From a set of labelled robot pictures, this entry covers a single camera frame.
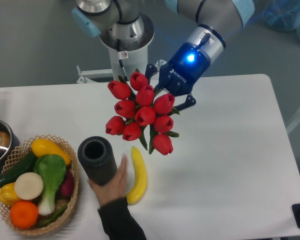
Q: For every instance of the green bok choy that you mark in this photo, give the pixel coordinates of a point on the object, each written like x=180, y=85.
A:
x=52, y=170

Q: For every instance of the person's bare hand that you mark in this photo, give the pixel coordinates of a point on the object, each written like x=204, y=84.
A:
x=113, y=190

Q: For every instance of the black sleeved forearm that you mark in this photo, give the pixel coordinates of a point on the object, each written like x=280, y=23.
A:
x=118, y=223

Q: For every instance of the white round radish slice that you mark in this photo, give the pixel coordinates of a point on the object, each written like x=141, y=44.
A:
x=28, y=186

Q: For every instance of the yellow squash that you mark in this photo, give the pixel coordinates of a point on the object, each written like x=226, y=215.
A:
x=44, y=146

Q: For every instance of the yellow bell pepper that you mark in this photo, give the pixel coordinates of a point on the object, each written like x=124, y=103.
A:
x=8, y=195

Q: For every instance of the green bean pod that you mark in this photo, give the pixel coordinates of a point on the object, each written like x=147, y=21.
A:
x=53, y=217

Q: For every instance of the red tulip bouquet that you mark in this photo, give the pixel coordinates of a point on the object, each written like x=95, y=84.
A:
x=141, y=115

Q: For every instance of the dark grey ribbed vase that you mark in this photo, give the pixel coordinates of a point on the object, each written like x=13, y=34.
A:
x=95, y=154

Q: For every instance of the yellow toy banana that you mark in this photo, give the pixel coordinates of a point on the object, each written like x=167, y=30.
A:
x=140, y=181

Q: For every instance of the purple sweet potato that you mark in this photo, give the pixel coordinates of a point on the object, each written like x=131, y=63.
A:
x=67, y=187

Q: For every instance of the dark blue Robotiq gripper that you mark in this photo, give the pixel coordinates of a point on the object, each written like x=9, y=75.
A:
x=180, y=73

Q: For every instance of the orange tangerine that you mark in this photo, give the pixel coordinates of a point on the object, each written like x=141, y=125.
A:
x=24, y=214

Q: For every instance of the dark green cucumber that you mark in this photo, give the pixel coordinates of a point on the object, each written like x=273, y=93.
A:
x=25, y=165

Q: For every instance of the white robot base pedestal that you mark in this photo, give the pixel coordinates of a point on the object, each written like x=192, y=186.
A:
x=123, y=63

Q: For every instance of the woven wicker basket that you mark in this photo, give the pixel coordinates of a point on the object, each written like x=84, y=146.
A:
x=16, y=155

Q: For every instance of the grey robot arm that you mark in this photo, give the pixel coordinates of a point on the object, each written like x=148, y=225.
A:
x=127, y=33

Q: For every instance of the blue plastic bag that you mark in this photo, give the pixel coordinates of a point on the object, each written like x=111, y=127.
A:
x=282, y=15

